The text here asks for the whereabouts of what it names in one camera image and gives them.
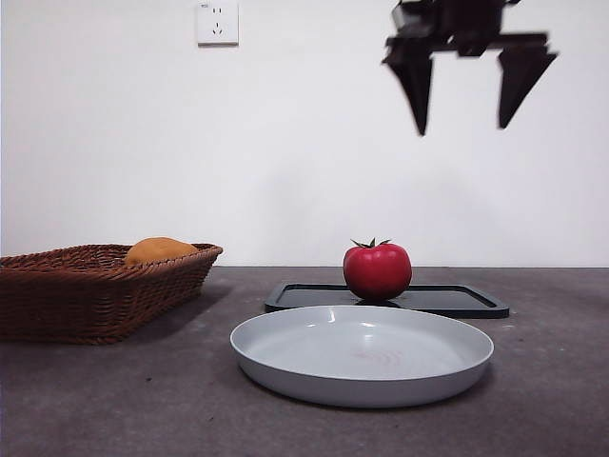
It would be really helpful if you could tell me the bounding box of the black rectangular tray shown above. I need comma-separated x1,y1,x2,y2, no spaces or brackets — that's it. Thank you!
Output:
265,281,511,320

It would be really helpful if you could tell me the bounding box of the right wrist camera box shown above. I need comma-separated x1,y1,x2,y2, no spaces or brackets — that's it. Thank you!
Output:
389,2,437,38

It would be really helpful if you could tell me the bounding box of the red tomato with green stem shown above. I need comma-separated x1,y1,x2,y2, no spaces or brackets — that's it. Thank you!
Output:
343,236,413,302

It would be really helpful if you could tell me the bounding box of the grey round plate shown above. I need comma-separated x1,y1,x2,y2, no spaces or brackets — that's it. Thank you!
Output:
229,305,496,409

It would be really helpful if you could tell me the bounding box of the round orange-yellow fruit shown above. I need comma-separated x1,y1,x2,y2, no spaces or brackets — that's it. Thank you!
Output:
124,236,200,267

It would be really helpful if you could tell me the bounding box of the brown wicker basket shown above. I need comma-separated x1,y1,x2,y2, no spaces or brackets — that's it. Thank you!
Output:
0,243,225,345

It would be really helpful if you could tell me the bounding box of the white wall power socket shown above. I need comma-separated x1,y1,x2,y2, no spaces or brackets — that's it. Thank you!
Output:
197,0,241,48

